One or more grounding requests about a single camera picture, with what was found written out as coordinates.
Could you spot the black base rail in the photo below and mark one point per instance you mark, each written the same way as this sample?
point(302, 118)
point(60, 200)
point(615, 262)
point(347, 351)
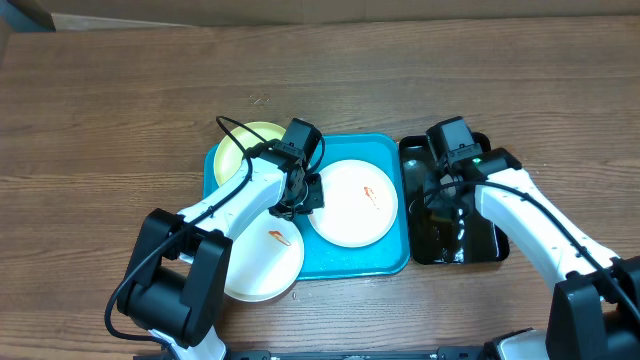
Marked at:
point(442, 353)

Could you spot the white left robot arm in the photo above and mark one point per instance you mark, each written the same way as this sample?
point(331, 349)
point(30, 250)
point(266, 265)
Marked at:
point(174, 283)

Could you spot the white plate with sauce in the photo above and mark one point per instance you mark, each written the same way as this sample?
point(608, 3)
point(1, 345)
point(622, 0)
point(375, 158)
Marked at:
point(360, 204)

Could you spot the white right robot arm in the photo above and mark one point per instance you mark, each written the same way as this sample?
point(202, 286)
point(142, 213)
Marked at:
point(594, 312)

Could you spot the black water tray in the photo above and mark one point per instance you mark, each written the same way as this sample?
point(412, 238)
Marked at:
point(443, 229)

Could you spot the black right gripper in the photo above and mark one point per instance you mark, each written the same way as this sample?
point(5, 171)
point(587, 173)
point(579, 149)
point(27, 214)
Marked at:
point(441, 206)

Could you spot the yellow-green plate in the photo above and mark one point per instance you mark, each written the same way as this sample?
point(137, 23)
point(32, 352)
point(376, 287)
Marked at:
point(228, 157)

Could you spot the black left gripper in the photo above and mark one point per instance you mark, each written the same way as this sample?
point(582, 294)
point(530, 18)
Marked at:
point(315, 200)

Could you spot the white front plate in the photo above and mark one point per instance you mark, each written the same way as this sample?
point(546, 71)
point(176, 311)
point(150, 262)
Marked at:
point(265, 260)

